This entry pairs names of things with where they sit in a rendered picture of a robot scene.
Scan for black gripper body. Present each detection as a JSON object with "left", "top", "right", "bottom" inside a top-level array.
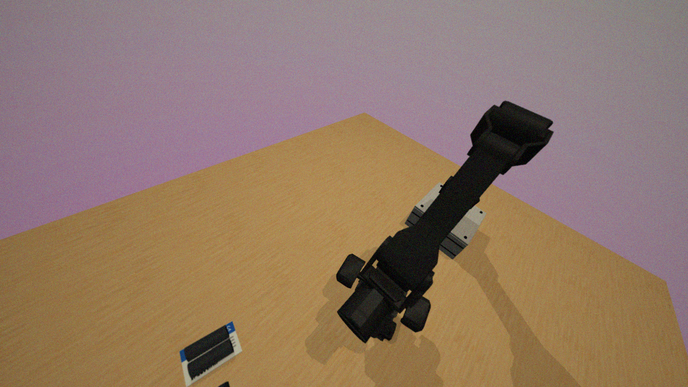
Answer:
[{"left": 336, "top": 254, "right": 431, "bottom": 332}]

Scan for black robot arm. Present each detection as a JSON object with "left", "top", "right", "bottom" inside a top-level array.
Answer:
[{"left": 337, "top": 101, "right": 554, "bottom": 343}]

